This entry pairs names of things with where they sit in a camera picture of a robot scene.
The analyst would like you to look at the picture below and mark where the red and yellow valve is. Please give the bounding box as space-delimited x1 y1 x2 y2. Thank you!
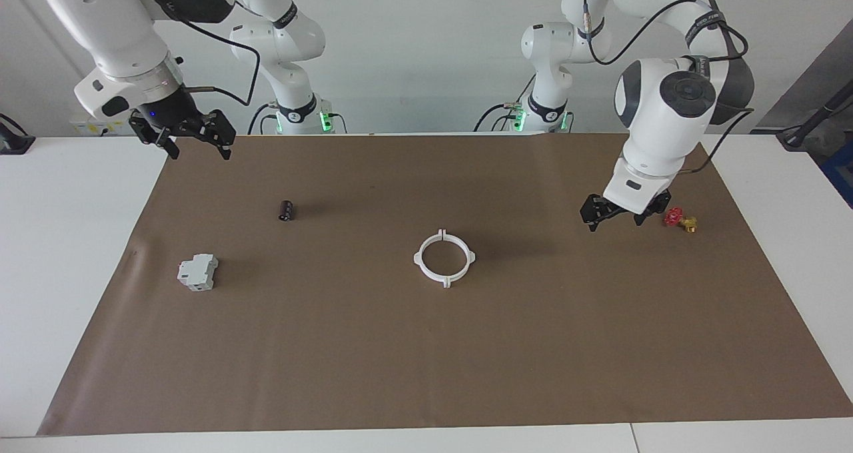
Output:
662 207 699 234

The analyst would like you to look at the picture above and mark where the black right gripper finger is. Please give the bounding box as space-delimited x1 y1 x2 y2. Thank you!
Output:
128 110 181 161
197 109 238 161

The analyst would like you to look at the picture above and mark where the black left base cable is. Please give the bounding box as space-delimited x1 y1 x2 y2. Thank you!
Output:
473 73 535 133

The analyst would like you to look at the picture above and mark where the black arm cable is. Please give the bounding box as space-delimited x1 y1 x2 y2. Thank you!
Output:
578 0 758 174
137 0 262 107

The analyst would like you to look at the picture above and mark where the blue box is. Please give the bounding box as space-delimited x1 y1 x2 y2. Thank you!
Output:
821 143 853 209

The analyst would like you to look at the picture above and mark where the black stand base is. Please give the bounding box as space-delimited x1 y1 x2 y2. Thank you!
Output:
0 112 36 156

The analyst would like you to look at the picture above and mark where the white yellow power strip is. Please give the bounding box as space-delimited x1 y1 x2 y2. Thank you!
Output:
69 117 131 138

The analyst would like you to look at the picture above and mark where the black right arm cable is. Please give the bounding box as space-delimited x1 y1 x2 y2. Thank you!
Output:
137 0 262 107

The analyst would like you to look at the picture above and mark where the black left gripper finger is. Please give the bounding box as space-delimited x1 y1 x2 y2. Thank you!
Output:
579 194 612 233
633 189 672 227

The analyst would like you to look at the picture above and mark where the black tripod stand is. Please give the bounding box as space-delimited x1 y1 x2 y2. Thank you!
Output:
776 80 853 151

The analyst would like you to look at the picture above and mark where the white circuit breaker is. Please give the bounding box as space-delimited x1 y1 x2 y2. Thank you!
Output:
176 253 220 292

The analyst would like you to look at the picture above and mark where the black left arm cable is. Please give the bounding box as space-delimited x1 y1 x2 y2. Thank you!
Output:
578 0 758 174

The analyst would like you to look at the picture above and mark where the brown paper mat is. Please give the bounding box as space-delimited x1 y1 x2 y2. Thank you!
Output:
37 133 853 437

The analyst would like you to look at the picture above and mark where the white half-ring pipe clamp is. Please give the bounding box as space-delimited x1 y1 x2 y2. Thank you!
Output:
413 228 448 290
440 230 477 288

